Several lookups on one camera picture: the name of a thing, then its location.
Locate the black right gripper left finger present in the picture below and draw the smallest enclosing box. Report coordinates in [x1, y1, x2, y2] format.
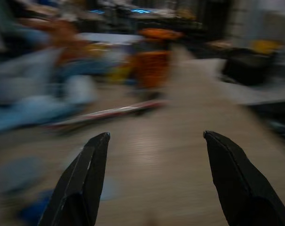
[38, 132, 111, 226]

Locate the orange toy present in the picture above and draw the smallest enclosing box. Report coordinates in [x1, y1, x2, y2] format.
[129, 28, 183, 96]

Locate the blue cloth pile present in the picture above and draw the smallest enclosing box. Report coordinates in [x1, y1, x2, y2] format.
[0, 47, 98, 135]

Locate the flat red white board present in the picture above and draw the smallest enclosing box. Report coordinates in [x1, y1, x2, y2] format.
[48, 99, 168, 133]

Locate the black bin with yellow content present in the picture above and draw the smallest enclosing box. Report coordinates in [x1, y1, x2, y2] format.
[221, 40, 283, 87]

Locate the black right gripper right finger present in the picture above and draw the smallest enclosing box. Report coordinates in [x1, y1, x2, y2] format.
[203, 130, 285, 226]

